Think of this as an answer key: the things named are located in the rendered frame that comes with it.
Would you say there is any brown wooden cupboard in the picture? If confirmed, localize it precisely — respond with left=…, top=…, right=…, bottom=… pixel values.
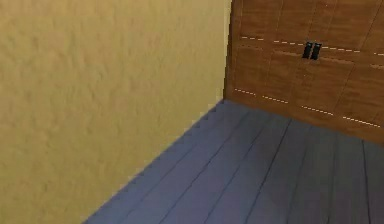
left=223, top=0, right=384, bottom=145

